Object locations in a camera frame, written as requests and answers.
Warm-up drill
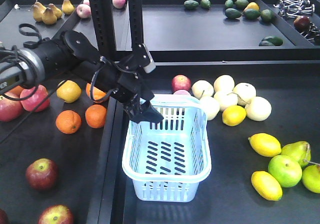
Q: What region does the yellow green pear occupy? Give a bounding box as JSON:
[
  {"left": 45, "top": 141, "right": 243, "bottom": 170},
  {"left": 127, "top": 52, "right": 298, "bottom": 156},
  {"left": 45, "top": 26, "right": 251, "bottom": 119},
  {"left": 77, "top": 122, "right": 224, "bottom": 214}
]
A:
[{"left": 281, "top": 141, "right": 311, "bottom": 168}]

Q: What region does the small orange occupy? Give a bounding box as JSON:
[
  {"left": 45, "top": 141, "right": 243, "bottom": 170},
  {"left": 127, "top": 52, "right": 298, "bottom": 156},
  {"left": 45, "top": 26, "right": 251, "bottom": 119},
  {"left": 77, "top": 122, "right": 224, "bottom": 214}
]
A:
[
  {"left": 55, "top": 110, "right": 82, "bottom": 134},
  {"left": 85, "top": 104, "right": 107, "bottom": 129}
]

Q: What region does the dark red apple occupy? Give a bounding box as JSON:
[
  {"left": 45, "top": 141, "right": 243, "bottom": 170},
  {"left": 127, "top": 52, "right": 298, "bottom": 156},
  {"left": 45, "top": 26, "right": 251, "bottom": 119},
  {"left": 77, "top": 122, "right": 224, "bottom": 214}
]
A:
[
  {"left": 25, "top": 158, "right": 59, "bottom": 191},
  {"left": 37, "top": 205, "right": 75, "bottom": 224}
]

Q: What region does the red apple near white pears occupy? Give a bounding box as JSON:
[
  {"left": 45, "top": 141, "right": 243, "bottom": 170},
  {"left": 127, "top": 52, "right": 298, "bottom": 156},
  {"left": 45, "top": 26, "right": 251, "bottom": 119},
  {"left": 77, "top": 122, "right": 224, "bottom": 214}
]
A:
[{"left": 171, "top": 74, "right": 192, "bottom": 92}]

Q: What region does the pink red apple right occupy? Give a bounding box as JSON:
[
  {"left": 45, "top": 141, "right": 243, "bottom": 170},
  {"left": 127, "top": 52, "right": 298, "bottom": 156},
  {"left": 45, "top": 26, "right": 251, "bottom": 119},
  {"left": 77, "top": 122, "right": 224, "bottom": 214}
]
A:
[{"left": 19, "top": 84, "right": 50, "bottom": 112}]

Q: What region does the pink green peach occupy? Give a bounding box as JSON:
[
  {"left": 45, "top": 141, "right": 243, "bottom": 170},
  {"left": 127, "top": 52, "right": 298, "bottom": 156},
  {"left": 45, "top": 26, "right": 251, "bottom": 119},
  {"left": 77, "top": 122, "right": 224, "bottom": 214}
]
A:
[{"left": 173, "top": 89, "right": 191, "bottom": 96}]

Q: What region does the yellow orange citrus fruit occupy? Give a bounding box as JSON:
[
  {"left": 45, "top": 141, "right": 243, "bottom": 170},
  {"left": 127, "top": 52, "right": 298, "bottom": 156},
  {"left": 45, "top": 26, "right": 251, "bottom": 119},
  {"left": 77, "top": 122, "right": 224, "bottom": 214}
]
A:
[{"left": 56, "top": 80, "right": 82, "bottom": 103}]

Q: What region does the pink red apple left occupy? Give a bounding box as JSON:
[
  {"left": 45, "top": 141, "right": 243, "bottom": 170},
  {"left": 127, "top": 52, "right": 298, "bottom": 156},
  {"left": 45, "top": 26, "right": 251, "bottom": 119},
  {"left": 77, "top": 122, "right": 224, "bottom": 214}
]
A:
[{"left": 0, "top": 95, "right": 24, "bottom": 122}]

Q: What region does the yellow lemon upper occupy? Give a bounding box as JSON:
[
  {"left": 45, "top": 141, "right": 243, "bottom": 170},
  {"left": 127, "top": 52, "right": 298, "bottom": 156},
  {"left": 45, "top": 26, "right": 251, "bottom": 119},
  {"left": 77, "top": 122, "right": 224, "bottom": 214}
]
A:
[{"left": 248, "top": 133, "right": 282, "bottom": 157}]

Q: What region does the small orange lower right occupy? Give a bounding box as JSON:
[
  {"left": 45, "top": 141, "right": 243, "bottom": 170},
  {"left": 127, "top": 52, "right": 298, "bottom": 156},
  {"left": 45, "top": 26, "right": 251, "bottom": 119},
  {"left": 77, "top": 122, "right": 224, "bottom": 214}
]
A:
[{"left": 85, "top": 104, "right": 107, "bottom": 129}]

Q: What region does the light blue plastic basket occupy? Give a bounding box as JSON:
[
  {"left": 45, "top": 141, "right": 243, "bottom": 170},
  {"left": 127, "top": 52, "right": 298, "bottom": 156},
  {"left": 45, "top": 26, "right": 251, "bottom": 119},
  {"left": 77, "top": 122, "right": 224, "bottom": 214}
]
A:
[{"left": 122, "top": 94, "right": 212, "bottom": 203}]

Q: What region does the dark red apple upper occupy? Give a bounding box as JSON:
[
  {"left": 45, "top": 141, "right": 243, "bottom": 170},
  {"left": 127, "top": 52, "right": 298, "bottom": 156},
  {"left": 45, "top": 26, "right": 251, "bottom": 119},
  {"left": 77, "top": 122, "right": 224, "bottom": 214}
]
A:
[{"left": 25, "top": 158, "right": 59, "bottom": 191}]

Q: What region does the green apple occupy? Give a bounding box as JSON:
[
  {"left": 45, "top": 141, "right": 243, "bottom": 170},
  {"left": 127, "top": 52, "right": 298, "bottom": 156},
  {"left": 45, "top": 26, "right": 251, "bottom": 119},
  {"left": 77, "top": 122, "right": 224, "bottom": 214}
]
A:
[{"left": 268, "top": 155, "right": 302, "bottom": 188}]

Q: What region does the pink red apple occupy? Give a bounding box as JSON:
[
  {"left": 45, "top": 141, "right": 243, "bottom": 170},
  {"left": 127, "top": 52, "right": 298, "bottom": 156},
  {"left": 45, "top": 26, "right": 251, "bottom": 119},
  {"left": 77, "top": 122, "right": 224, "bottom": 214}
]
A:
[
  {"left": 19, "top": 84, "right": 50, "bottom": 112},
  {"left": 0, "top": 95, "right": 24, "bottom": 122}
]

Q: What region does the dark red apple lower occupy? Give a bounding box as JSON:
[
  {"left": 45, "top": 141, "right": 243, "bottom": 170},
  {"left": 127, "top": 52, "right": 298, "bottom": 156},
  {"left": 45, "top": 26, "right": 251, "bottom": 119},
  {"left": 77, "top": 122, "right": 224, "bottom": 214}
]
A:
[{"left": 37, "top": 205, "right": 75, "bottom": 224}]

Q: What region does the small orange lower left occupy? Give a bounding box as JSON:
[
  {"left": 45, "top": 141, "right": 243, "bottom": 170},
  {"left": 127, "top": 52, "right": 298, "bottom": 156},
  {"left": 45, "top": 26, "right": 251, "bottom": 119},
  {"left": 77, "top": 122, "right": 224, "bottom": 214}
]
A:
[{"left": 55, "top": 110, "right": 82, "bottom": 134}]

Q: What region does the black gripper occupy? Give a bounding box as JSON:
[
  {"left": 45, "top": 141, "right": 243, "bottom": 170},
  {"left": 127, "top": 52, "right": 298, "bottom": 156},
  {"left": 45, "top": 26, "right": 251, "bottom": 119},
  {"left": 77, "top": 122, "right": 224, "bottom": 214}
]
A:
[{"left": 113, "top": 43, "right": 164, "bottom": 123}]

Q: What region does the large orange right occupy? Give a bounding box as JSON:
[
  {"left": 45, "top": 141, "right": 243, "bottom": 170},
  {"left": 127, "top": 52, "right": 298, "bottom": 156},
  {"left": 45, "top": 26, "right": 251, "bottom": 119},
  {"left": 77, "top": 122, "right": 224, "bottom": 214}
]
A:
[{"left": 85, "top": 83, "right": 108, "bottom": 103}]

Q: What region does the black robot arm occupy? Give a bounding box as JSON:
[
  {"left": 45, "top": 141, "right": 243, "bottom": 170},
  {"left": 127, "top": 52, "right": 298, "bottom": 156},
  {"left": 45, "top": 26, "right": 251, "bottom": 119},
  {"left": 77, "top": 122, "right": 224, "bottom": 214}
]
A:
[{"left": 0, "top": 30, "right": 163, "bottom": 123}]

